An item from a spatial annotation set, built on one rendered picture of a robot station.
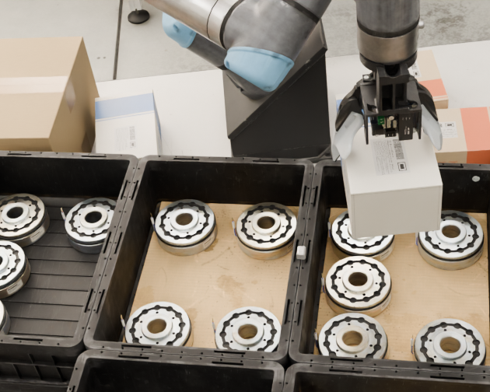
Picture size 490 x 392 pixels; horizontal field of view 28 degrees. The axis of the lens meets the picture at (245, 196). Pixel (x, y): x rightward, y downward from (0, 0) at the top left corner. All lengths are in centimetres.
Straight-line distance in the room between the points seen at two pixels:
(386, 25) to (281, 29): 12
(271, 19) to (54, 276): 68
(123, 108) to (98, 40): 157
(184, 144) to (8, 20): 185
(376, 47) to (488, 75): 97
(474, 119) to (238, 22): 82
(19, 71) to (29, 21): 177
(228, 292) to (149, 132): 47
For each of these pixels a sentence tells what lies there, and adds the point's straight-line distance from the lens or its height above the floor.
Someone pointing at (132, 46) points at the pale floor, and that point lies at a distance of 349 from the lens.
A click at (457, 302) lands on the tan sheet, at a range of 155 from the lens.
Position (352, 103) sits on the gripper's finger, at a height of 121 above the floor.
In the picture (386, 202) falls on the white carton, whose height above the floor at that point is 111.
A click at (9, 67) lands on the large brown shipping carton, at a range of 200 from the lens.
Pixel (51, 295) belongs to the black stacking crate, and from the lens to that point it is 165.
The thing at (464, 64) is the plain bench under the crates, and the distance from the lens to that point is 216.
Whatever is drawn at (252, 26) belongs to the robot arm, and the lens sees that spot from 119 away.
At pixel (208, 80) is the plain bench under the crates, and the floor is 70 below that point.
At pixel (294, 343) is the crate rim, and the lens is 139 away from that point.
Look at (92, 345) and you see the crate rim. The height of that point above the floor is 93.
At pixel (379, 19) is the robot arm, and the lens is 116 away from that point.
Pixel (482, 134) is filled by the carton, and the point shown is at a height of 77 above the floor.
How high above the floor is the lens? 206
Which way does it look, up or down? 46 degrees down
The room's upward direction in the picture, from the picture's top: 9 degrees counter-clockwise
